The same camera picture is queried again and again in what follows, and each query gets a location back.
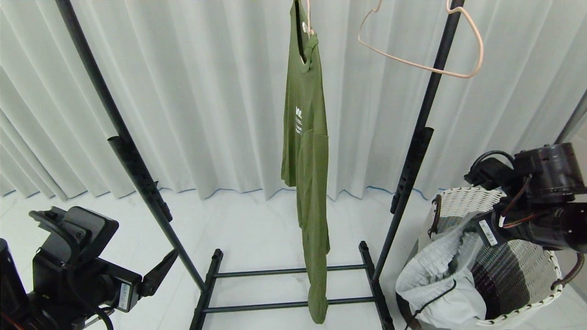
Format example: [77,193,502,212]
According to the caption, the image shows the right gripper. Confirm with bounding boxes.
[474,202,587,255]

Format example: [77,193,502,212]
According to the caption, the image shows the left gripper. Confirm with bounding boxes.
[32,250,178,326]

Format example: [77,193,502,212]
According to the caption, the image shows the pale grey shorts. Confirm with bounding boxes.
[396,215,487,330]

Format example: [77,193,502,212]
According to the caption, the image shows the green long-sleeved shirt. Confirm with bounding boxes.
[281,0,331,325]

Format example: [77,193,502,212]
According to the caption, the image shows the pink clothes hanger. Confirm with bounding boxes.
[358,0,484,79]
[298,0,316,64]

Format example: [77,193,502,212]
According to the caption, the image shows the white laundry basket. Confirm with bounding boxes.
[395,186,586,330]

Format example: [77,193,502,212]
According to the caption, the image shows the black clothes rack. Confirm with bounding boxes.
[54,0,466,330]

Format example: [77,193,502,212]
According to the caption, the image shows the white curtain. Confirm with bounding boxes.
[0,0,587,201]

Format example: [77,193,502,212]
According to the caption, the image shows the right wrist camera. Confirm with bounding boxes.
[464,158,516,188]

